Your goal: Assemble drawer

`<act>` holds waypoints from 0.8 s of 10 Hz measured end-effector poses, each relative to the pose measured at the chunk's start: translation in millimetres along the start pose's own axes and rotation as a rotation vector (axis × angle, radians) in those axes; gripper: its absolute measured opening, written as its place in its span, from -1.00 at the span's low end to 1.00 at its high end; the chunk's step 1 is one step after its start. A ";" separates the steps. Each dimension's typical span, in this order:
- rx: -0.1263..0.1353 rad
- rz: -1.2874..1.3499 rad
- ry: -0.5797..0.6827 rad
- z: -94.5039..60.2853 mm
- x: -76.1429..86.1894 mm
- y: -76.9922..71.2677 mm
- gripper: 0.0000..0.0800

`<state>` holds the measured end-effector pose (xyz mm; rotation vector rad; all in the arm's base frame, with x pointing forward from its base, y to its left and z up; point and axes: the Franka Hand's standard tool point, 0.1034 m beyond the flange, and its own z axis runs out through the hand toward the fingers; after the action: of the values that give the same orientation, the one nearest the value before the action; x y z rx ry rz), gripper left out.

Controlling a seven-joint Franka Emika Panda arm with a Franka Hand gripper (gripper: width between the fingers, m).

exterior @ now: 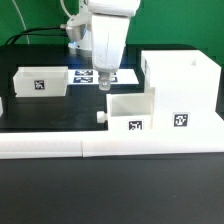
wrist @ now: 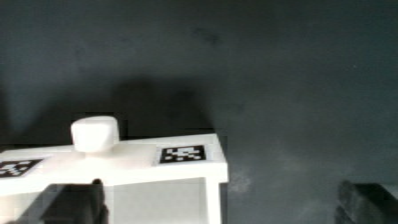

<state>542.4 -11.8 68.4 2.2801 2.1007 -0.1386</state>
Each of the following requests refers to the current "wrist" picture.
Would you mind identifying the white front drawer tray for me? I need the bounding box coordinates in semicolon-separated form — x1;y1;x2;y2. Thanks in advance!
0;116;229;224

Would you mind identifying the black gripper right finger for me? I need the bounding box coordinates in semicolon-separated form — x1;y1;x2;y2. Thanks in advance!
334;181;398;224

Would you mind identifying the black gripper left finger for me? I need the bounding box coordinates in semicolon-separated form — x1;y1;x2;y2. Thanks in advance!
41;179;108;224

